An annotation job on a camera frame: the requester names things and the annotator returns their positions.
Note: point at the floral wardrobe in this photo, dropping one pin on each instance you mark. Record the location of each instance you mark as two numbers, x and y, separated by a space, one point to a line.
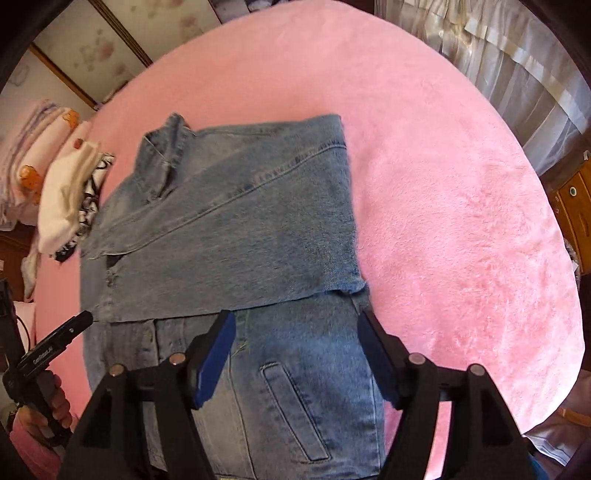
92 55

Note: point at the pink bed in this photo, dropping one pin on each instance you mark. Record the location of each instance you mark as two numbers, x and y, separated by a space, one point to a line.
461 230

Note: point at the person's pink robe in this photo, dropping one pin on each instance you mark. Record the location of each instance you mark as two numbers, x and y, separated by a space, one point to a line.
27 461

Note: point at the black and white printed cloth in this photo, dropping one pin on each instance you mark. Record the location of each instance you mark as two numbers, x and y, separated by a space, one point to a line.
92 194

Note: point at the folded white cloth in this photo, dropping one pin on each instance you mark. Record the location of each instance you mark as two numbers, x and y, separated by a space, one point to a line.
64 194

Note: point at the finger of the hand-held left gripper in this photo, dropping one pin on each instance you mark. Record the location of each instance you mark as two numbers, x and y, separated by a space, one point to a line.
74 328

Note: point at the blue denim jacket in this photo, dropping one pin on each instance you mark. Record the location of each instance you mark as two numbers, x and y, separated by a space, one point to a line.
277 230

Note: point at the white cloth bag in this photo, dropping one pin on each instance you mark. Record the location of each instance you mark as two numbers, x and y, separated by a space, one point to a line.
554 434

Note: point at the wooden headboard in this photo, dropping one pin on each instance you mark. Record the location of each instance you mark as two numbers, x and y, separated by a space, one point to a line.
14 249

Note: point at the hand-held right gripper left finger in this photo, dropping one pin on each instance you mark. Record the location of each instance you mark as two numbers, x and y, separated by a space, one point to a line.
214 364

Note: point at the pink striped quilt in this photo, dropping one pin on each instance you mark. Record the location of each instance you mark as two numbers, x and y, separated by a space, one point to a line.
37 124

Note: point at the wooden drawer cabinet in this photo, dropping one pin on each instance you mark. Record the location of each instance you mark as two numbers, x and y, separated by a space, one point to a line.
575 203

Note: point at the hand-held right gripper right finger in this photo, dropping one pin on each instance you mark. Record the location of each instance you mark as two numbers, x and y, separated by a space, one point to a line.
376 360

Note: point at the person's left hand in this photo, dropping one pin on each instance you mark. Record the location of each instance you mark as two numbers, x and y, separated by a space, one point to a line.
62 406

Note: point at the small floral pillow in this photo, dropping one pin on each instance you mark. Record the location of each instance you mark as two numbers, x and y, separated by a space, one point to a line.
31 272

